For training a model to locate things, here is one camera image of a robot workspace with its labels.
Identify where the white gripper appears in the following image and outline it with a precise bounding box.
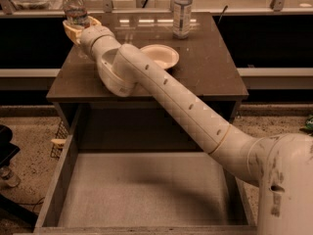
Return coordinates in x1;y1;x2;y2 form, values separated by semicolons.
63;16;114;57

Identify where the clear water bottle white cap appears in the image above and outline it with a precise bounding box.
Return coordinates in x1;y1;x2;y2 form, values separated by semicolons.
63;0;90;28

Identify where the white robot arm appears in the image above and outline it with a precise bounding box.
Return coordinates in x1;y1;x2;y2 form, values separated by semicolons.
63;22;313;235

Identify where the tall labelled water bottle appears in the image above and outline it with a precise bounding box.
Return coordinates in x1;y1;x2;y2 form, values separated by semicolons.
173;0;193;39

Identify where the open grey top drawer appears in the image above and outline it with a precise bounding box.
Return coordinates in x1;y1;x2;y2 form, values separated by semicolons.
33;115;258;235

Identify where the small bottle on floor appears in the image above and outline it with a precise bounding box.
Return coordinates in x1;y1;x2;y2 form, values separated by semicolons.
0;166;21;187

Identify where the white paper bowl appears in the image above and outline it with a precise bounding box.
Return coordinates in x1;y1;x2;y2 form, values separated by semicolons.
141;44;179;70

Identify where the black chair base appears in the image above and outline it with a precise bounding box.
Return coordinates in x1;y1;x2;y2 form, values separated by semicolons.
0;125;38;227

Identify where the green snack packet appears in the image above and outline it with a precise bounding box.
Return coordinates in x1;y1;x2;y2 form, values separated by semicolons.
304;115;313;131

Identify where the metal shelf bracket far left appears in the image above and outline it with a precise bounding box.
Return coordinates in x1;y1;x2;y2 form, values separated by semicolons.
0;0;16;15

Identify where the black wire basket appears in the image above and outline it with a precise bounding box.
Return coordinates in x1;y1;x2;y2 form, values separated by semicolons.
50;121;67;159

